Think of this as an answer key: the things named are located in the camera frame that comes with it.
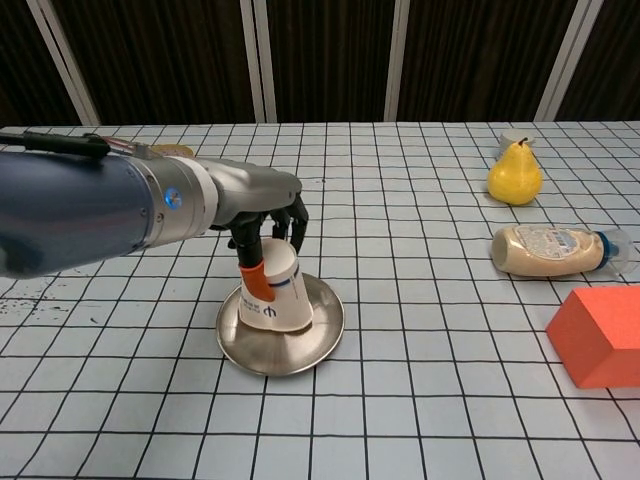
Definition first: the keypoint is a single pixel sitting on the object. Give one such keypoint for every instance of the white screen frame post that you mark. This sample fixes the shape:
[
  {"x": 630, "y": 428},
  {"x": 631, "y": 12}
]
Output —
[
  {"x": 266, "y": 75},
  {"x": 398, "y": 60},
  {"x": 67, "y": 67},
  {"x": 567, "y": 60}
]

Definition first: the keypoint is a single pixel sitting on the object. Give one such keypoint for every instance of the white grid tablecloth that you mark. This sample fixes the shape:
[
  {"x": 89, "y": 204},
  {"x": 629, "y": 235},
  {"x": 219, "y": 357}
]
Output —
[{"x": 400, "y": 250}]

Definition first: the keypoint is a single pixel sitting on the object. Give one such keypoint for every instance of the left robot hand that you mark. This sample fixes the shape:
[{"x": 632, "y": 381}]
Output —
[{"x": 255, "y": 187}]

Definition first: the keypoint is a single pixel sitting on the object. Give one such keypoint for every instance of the small grey cup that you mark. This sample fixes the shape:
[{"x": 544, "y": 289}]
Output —
[{"x": 507, "y": 140}]

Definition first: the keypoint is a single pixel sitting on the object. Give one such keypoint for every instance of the white paper cup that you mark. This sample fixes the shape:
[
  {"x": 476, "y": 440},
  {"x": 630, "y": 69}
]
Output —
[{"x": 285, "y": 310}]

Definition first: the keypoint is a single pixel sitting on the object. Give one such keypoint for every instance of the silver metal plate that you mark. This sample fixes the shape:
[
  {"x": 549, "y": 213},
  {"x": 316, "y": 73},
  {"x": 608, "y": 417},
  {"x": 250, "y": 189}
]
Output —
[{"x": 280, "y": 355}]

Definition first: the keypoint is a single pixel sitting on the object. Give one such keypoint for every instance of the orange foam block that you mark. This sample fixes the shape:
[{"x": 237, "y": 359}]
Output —
[{"x": 600, "y": 340}]

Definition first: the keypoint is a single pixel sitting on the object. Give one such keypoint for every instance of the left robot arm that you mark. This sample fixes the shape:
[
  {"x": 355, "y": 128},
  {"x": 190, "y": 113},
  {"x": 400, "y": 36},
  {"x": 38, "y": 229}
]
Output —
[{"x": 75, "y": 210}]

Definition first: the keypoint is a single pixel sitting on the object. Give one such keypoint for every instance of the yellow pear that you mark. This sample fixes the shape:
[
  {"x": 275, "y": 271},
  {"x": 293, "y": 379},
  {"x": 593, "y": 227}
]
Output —
[{"x": 515, "y": 175}]

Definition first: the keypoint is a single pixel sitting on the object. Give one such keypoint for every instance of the yellow tape roll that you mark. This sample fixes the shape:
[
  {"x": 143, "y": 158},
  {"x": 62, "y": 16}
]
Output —
[{"x": 172, "y": 149}]

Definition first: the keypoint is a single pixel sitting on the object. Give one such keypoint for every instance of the mayonnaise squeeze bottle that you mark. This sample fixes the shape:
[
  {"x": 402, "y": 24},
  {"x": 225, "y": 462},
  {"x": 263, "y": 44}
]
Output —
[{"x": 540, "y": 250}]

